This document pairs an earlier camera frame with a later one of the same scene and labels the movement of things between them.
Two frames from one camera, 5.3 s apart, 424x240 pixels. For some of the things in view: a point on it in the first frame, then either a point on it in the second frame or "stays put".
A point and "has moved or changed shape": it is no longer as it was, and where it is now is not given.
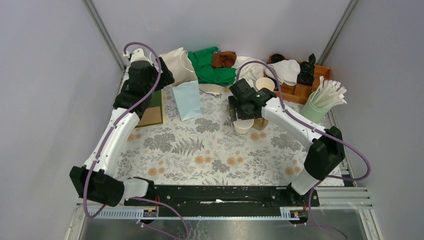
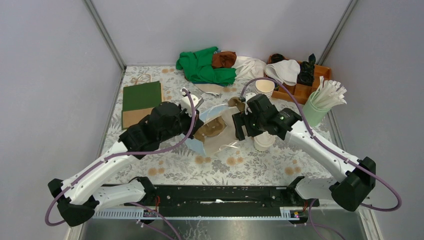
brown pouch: x=224 y=59 stays put
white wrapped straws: x=329 y=95 stays put
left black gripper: x=166 y=78 to x=184 y=111
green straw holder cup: x=312 y=113 stays put
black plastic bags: x=306 y=75 stays put
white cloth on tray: x=285 y=71 stays put
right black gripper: x=233 y=104 to x=242 y=119
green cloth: x=202 y=61 stays put
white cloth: x=251 y=71 stays put
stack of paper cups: x=265 y=82 stays put
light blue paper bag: x=185 y=87 to x=213 y=144
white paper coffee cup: x=242 y=126 has moved or changed shape
